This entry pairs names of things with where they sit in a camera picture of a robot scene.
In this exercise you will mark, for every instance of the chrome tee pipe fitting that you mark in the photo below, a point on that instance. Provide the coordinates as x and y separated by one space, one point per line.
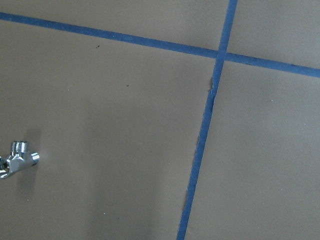
20 158

